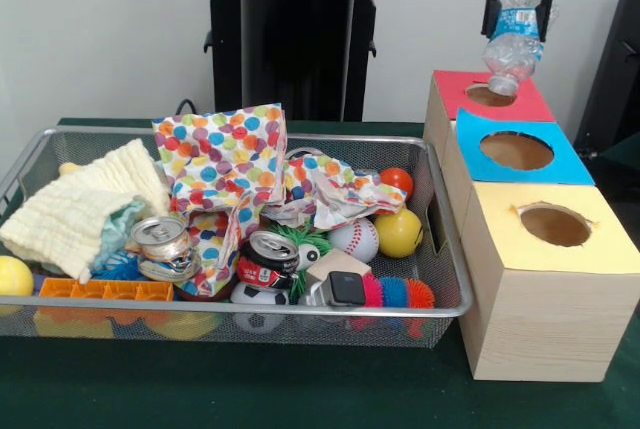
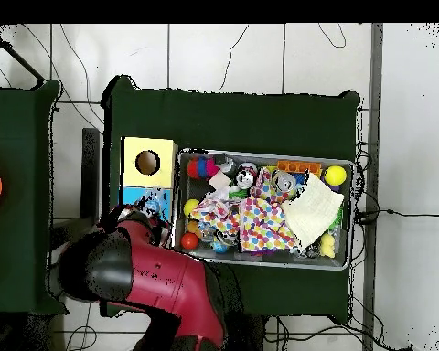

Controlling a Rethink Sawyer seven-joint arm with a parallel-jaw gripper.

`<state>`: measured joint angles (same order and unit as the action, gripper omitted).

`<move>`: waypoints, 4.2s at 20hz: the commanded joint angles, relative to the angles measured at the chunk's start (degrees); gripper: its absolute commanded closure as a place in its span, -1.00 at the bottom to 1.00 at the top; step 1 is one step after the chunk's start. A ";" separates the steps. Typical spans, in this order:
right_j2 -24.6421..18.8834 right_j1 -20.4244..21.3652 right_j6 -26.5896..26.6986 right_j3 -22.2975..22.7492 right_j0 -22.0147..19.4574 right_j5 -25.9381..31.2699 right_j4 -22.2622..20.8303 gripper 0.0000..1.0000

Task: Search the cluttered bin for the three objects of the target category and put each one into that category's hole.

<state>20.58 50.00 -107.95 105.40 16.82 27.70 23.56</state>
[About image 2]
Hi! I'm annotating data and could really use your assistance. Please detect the red ball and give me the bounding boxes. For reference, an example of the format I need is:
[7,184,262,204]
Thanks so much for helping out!
[180,231,200,251]

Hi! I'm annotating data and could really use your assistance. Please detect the yellow rubber duck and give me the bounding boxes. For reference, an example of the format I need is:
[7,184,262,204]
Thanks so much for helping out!
[318,232,337,259]

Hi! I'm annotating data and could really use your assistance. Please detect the yellow ball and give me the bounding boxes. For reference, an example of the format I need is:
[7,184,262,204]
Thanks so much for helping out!
[324,165,348,187]

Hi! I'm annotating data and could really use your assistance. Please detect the black flat panel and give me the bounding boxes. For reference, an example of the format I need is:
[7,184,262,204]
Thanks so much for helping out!
[80,127,102,220]

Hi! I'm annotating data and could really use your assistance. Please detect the wooden box with three holes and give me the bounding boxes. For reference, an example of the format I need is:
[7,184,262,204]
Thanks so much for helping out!
[119,136,180,235]

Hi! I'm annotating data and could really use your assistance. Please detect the large polka dot cloth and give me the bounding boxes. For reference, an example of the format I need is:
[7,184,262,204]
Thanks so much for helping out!
[237,169,300,253]

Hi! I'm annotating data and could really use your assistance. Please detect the crushed silver can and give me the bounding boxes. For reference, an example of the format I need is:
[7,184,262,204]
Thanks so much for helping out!
[273,170,297,194]

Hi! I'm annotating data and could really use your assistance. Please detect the shallow clear bin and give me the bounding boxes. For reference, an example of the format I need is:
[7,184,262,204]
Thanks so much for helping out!
[170,148,356,271]

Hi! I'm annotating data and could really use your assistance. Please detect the black floor cable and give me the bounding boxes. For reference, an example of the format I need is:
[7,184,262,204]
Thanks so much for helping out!
[353,207,439,226]

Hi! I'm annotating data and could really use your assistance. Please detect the green covered side table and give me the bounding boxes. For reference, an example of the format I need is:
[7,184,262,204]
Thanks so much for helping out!
[0,80,63,315]

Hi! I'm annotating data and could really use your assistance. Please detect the cream muslin cloth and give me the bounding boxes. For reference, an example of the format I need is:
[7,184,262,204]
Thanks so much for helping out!
[281,171,346,250]

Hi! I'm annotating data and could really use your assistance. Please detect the crushed red can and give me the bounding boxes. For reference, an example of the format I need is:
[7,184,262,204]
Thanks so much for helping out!
[235,169,259,190]

